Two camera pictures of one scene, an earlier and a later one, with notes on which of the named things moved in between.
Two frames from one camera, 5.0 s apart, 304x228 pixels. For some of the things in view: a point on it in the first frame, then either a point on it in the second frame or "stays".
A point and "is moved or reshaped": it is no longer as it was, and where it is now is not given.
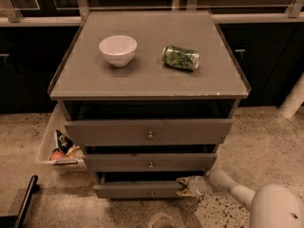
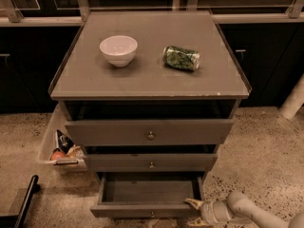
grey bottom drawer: x=138 y=189 is moved or reshaped
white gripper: x=198 y=186 -> x=207 y=212
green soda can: x=180 y=58 stays
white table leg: x=295 y=98 stays
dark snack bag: x=62 y=142 stays
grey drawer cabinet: x=149 y=96 stays
